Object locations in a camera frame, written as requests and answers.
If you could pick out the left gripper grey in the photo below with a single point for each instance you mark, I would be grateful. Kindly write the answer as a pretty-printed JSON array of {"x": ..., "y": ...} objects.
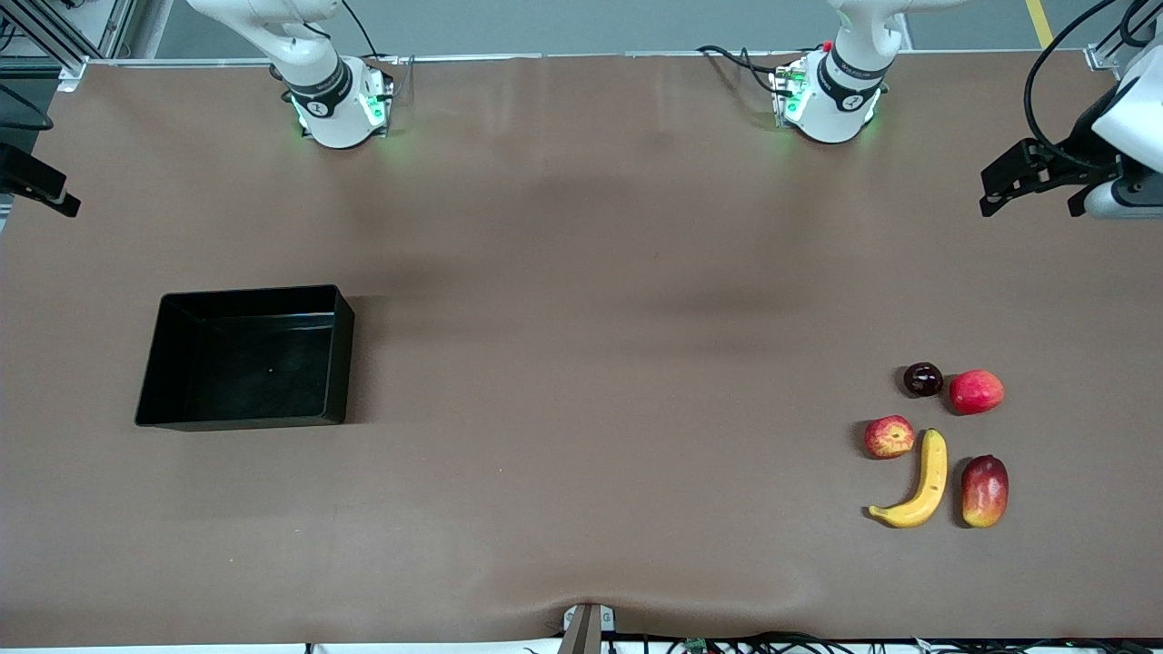
[{"x": 1078, "y": 151}]

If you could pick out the black plastic box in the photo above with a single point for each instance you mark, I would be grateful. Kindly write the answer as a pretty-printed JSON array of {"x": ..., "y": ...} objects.
[{"x": 245, "y": 363}]

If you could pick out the red yellow apple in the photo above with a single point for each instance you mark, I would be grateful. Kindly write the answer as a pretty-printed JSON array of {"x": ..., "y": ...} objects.
[{"x": 889, "y": 437}]

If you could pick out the yellow banana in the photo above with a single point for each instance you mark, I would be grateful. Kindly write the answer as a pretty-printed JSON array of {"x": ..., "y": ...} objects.
[{"x": 931, "y": 477}]

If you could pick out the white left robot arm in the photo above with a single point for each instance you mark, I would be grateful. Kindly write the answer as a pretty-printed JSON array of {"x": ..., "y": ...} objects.
[{"x": 845, "y": 100}]

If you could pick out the red peach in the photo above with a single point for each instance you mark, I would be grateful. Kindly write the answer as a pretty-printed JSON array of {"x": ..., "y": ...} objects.
[{"x": 977, "y": 391}]

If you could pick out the dark purple plum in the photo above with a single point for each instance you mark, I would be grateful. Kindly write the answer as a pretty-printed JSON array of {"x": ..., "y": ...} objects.
[{"x": 923, "y": 379}]

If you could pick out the red yellow mango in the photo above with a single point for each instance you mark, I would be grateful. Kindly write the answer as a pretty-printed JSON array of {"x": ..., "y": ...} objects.
[{"x": 985, "y": 491}]

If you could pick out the brown table cover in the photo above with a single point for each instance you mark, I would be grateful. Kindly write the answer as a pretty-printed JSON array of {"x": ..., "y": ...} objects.
[{"x": 454, "y": 545}]

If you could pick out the aluminium frame profile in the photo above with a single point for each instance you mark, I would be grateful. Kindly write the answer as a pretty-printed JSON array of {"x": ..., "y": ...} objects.
[
  {"x": 1113, "y": 41},
  {"x": 54, "y": 36}
]

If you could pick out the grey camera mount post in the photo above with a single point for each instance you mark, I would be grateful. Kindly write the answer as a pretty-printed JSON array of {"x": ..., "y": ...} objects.
[{"x": 581, "y": 631}]

